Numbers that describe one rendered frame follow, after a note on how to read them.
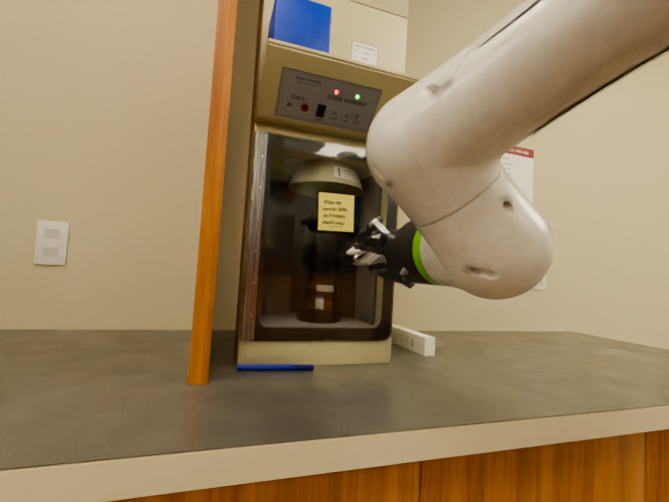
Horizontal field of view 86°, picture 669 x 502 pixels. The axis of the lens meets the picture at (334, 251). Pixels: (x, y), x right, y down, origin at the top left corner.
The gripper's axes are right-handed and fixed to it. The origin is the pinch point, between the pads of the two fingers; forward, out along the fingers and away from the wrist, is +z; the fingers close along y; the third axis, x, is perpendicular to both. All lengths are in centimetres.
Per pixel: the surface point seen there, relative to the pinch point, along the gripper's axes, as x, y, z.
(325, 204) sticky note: -0.6, 12.0, 3.5
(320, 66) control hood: -11.1, 32.7, -5.5
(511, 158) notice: -93, -18, 47
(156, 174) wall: 21, 45, 48
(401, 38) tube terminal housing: -38, 32, 5
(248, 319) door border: 24.5, 3.0, 3.6
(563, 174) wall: -113, -39, 47
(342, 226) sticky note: -1.1, 6.3, 3.5
